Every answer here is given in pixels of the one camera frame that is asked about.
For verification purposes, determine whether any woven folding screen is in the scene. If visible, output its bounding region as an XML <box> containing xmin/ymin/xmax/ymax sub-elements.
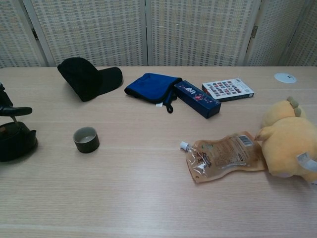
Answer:
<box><xmin>0</xmin><ymin>0</ymin><xmax>317</xmax><ymax>69</ymax></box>

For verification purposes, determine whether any white box with picture grid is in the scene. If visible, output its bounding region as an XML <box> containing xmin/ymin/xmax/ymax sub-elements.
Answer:
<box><xmin>202</xmin><ymin>78</ymin><xmax>255</xmax><ymax>103</ymax></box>

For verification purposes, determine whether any blue cloth with black trim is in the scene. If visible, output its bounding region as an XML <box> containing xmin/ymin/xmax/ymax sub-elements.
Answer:
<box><xmin>124</xmin><ymin>72</ymin><xmax>183</xmax><ymax>114</ymax></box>

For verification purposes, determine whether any black baseball cap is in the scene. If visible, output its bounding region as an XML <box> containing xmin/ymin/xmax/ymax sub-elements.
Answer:
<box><xmin>57</xmin><ymin>57</ymin><xmax>124</xmax><ymax>102</ymax></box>

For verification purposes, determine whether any dark green ceramic cup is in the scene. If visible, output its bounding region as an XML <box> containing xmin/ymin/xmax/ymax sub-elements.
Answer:
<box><xmin>73</xmin><ymin>126</ymin><xmax>100</xmax><ymax>154</ymax></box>

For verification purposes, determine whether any dark blue long carton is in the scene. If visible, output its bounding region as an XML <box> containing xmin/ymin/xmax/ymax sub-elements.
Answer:
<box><xmin>173</xmin><ymin>80</ymin><xmax>222</xmax><ymax>119</ymax></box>

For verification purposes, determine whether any white round cable grommet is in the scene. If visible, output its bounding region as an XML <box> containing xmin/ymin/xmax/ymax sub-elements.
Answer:
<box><xmin>274</xmin><ymin>72</ymin><xmax>297</xmax><ymax>84</ymax></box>

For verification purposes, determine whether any yellow plush toy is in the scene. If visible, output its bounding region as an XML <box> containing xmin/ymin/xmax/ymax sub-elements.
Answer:
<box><xmin>254</xmin><ymin>96</ymin><xmax>317</xmax><ymax>184</ymax></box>

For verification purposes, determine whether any black teapot with handle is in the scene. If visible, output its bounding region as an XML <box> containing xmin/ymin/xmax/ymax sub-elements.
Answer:
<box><xmin>0</xmin><ymin>115</ymin><xmax>38</xmax><ymax>162</ymax></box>

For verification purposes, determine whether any brown spout pouch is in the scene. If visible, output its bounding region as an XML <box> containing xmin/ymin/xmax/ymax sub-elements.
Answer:
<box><xmin>180</xmin><ymin>131</ymin><xmax>266</xmax><ymax>184</ymax></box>

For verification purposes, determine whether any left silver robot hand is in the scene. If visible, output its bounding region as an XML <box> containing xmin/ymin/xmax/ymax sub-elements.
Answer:
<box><xmin>0</xmin><ymin>80</ymin><xmax>33</xmax><ymax>117</ymax></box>

